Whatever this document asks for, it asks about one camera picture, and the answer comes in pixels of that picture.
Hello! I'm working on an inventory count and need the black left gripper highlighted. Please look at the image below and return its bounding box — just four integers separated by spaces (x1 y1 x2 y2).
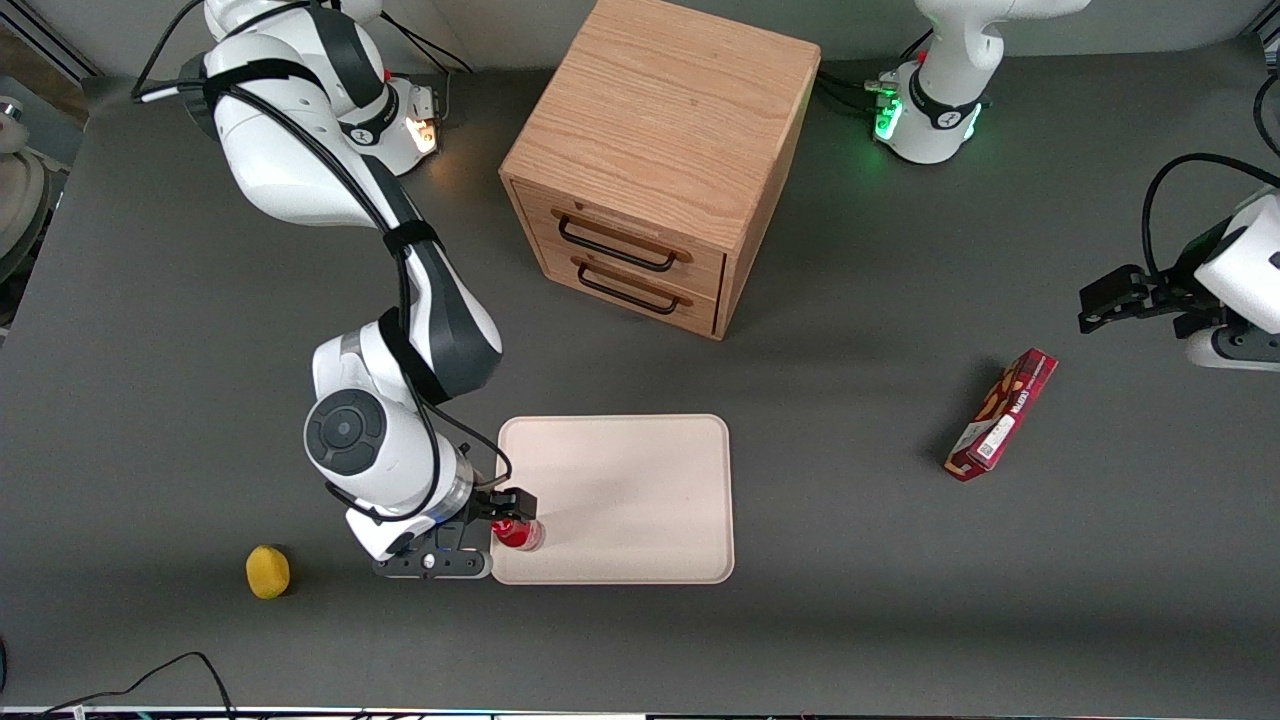
1077 264 1218 340

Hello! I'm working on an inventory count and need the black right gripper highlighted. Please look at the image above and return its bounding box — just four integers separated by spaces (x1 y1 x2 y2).
440 487 539 553

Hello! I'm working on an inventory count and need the red coke bottle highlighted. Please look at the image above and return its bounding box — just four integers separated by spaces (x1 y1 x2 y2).
491 517 547 554

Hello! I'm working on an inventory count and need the beige plastic tray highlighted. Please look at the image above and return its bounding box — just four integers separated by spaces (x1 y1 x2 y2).
489 414 736 586

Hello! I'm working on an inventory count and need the red snack box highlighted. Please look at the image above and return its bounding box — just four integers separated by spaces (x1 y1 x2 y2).
944 347 1060 483

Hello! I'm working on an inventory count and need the wooden drawer front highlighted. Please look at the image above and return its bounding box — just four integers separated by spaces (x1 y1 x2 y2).
535 240 723 338
513 183 728 301

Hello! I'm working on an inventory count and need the wooden drawer cabinet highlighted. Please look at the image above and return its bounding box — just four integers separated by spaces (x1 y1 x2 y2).
499 0 823 342

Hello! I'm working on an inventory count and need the white round stand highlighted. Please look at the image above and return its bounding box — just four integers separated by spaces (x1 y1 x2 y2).
0 95 53 286

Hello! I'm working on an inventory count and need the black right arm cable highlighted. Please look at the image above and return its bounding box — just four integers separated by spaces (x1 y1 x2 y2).
130 0 514 523

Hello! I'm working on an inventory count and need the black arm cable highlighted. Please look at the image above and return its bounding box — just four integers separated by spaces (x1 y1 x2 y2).
130 0 514 523
1141 153 1280 281

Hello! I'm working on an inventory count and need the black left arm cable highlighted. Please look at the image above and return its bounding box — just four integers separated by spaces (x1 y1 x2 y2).
1141 153 1280 281

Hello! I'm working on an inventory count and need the black drawer handle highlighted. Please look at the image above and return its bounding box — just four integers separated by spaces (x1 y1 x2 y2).
576 260 691 317
556 212 693 273

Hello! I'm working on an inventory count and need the black side cable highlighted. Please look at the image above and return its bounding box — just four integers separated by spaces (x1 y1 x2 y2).
1253 68 1280 159

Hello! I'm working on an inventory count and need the black left base cable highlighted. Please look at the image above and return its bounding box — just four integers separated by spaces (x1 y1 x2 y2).
815 30 933 113

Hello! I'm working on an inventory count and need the black base cable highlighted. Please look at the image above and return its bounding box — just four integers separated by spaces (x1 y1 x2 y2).
383 18 481 126
815 30 933 113

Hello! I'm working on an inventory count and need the black table edge cable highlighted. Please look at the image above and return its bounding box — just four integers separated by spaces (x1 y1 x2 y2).
0 652 237 720

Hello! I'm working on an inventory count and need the black right base cable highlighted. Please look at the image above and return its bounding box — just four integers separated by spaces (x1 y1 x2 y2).
383 18 481 126

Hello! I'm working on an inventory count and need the grey metal frame rail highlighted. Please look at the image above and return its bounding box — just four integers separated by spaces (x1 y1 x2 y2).
0 0 103 81

